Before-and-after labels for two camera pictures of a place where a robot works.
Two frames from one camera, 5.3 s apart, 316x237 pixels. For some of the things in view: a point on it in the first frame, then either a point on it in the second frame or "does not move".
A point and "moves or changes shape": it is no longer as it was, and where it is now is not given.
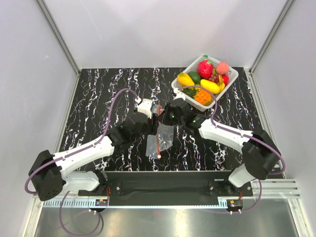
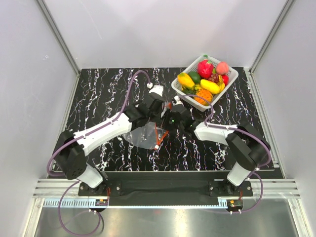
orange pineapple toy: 202,97 does not move
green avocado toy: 195,76 does not move
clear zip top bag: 155,143 moves or changes shape
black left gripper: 153,125 -> 158,117
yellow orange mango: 185,79 does not move
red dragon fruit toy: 205,68 does not move
